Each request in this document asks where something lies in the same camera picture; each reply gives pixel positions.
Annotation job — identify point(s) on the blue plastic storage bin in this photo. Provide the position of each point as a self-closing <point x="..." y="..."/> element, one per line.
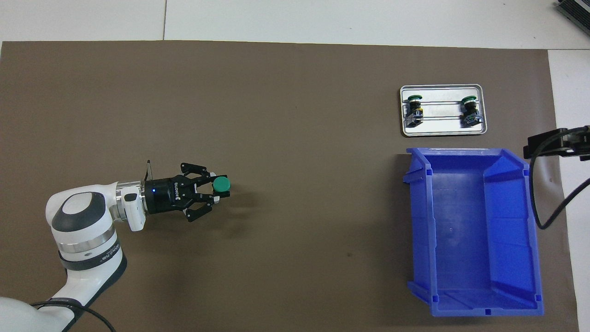
<point x="461" y="230"/>

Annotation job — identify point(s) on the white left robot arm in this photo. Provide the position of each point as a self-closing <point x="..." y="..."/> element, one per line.
<point x="83" y="230"/>

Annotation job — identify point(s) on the silver metal tray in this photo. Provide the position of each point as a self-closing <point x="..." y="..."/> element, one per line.
<point x="442" y="130"/>

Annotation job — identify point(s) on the grey ribbed device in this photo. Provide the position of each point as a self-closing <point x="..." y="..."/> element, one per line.
<point x="576" y="11"/>

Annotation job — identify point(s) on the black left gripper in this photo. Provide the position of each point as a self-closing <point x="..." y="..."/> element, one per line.
<point x="166" y="196"/>

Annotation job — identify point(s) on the brown table mat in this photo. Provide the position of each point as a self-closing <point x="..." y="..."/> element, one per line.
<point x="322" y="92"/>

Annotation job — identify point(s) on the green push button switch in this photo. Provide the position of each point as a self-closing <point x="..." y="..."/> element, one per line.
<point x="221" y="184"/>
<point x="470" y="113"/>
<point x="414" y="110"/>

